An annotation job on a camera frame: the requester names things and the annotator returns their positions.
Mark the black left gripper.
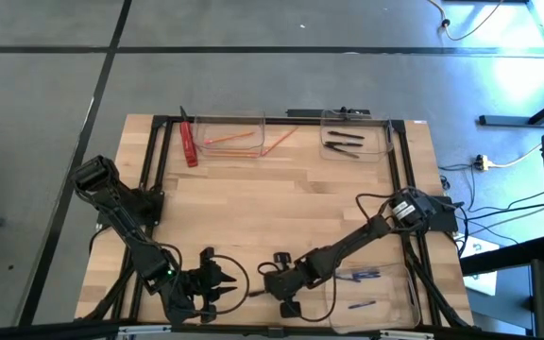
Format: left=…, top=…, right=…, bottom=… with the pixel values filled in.
left=170, top=246, right=238, bottom=325

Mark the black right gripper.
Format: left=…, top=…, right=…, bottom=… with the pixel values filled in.
left=261, top=252, right=328, bottom=318

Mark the clear plastic bin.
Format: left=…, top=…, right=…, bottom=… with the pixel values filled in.
left=319, top=110, right=395, bottom=164
left=323, top=263, right=422, bottom=334
left=191, top=111, right=267, bottom=160

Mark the red stapler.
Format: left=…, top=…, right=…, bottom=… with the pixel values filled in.
left=179, top=106, right=199, bottom=168

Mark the white paper sheet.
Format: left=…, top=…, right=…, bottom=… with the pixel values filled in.
left=460, top=235, right=499, bottom=297

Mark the black beam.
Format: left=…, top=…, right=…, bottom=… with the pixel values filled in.
left=459, top=234, right=544, bottom=278

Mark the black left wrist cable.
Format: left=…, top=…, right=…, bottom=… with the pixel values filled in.
left=205, top=254, right=251, bottom=316

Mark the silver corner bracket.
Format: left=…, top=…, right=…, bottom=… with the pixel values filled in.
left=116, top=323, right=173, bottom=340
left=379, top=331, right=436, bottom=340

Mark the black aluminium table frame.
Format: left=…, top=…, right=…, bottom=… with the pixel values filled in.
left=82, top=114, right=476, bottom=332

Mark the black table leg frame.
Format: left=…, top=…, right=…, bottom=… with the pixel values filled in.
left=478, top=87, right=544, bottom=128

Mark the white floor cable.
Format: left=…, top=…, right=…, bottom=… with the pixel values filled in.
left=426, top=0, right=507, bottom=43

